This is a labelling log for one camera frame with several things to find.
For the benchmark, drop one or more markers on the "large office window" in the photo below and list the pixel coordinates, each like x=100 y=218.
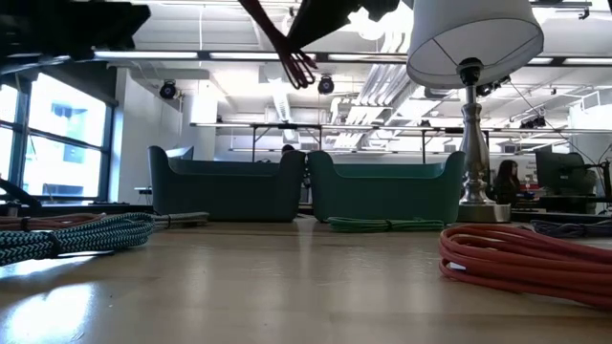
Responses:
x=67 y=110

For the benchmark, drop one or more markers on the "silver lamp with white shade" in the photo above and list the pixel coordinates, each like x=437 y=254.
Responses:
x=473 y=28

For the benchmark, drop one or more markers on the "long ceiling light strip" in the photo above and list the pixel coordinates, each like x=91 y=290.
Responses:
x=143 y=55

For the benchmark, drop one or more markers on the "dark blue-grey plastic bin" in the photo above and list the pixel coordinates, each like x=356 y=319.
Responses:
x=225 y=196

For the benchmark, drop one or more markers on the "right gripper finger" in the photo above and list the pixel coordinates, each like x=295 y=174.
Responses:
x=322 y=16

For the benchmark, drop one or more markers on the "green plastic bin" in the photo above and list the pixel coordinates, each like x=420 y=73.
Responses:
x=387 y=198

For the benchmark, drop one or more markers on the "person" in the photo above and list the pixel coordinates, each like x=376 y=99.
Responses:
x=288 y=149
x=507 y=184

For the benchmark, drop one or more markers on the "black computer monitor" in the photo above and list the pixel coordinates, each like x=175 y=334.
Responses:
x=564 y=172

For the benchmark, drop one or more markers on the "long black-framed table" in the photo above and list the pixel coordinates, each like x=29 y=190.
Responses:
x=287 y=126

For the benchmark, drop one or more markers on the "black ceiling spotlight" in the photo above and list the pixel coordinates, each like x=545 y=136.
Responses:
x=168 y=90
x=326 y=85

